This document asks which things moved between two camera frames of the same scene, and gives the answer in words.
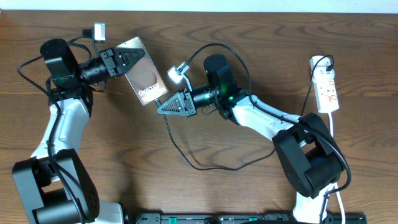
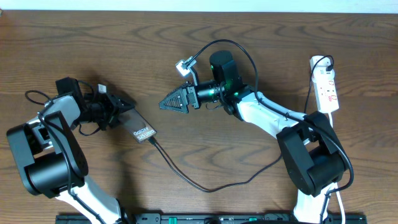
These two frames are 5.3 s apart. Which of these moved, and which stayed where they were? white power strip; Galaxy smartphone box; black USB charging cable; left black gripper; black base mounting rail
Moved: left black gripper; black USB charging cable; Galaxy smartphone box
Stayed: white power strip; black base mounting rail
